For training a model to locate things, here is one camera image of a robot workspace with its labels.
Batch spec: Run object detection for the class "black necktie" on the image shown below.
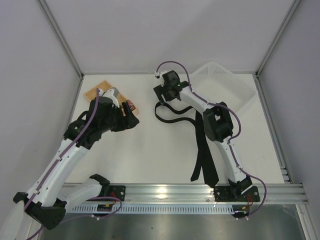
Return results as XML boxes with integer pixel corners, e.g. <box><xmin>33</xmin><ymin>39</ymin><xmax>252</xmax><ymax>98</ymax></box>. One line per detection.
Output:
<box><xmin>154</xmin><ymin>102</ymin><xmax>219</xmax><ymax>188</ymax></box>

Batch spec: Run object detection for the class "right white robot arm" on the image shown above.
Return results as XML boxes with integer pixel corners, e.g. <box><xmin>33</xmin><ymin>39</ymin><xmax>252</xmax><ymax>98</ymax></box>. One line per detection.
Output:
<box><xmin>153</xmin><ymin>70</ymin><xmax>253</xmax><ymax>197</ymax></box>

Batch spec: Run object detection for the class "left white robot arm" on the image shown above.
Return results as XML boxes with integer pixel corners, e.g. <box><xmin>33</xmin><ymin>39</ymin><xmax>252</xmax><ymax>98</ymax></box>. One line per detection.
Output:
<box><xmin>13</xmin><ymin>96</ymin><xmax>140</xmax><ymax>230</ymax></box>

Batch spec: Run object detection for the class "colourful dotted rolled tie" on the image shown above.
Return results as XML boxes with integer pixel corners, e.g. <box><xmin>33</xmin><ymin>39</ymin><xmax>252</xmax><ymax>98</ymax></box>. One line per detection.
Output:
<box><xmin>126</xmin><ymin>100</ymin><xmax>136</xmax><ymax>112</ymax></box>

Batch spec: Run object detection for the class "wooden compartment box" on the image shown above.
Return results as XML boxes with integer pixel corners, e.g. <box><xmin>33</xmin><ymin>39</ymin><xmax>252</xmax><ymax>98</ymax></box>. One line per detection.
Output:
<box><xmin>83</xmin><ymin>80</ymin><xmax>139</xmax><ymax>116</ymax></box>

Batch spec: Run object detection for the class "white plastic basket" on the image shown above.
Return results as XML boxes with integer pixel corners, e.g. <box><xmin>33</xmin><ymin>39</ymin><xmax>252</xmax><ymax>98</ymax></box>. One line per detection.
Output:
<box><xmin>189</xmin><ymin>61</ymin><xmax>257</xmax><ymax>116</ymax></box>

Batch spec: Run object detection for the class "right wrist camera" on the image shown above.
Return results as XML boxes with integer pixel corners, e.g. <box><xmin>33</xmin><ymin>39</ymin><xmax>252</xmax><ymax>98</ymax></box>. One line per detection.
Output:
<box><xmin>155</xmin><ymin>70</ymin><xmax>167</xmax><ymax>79</ymax></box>

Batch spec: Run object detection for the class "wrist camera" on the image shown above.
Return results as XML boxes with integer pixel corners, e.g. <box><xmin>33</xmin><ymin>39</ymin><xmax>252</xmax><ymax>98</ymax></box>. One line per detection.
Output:
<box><xmin>155</xmin><ymin>70</ymin><xmax>167</xmax><ymax>79</ymax></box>
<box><xmin>102</xmin><ymin>87</ymin><xmax>120</xmax><ymax>107</ymax></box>

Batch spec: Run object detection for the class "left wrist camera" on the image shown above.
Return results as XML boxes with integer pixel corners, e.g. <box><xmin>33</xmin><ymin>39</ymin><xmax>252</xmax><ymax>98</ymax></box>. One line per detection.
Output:
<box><xmin>102</xmin><ymin>87</ymin><xmax>120</xmax><ymax>107</ymax></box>

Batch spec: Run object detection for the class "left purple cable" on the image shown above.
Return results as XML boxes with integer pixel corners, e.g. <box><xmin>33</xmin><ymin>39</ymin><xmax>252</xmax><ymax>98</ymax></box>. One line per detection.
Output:
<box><xmin>23</xmin><ymin>87</ymin><xmax>123</xmax><ymax>240</ymax></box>

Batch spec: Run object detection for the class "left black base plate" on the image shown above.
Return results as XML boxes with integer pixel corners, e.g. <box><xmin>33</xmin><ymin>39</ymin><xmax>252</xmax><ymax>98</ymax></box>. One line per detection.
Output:
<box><xmin>108</xmin><ymin>185</ymin><xmax>126</xmax><ymax>202</ymax></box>

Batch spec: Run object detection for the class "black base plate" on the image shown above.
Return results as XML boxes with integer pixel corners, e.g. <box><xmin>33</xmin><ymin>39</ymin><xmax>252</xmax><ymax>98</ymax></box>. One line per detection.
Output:
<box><xmin>213</xmin><ymin>185</ymin><xmax>261</xmax><ymax>203</ymax></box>
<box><xmin>108</xmin><ymin>185</ymin><xmax>126</xmax><ymax>202</ymax></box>

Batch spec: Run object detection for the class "aluminium mounting rail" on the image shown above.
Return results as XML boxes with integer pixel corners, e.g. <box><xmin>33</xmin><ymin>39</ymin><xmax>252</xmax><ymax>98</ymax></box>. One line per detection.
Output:
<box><xmin>111</xmin><ymin>183</ymin><xmax>309</xmax><ymax>205</ymax></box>

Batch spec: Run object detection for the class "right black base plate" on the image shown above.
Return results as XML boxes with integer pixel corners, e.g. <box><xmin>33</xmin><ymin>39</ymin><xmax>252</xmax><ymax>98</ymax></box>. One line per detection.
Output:
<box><xmin>213</xmin><ymin>185</ymin><xmax>261</xmax><ymax>203</ymax></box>

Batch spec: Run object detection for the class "white slotted cable duct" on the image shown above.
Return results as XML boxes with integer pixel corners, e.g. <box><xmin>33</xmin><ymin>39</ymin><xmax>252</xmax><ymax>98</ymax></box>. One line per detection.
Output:
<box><xmin>68</xmin><ymin>204</ymin><xmax>238</xmax><ymax>215</ymax></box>

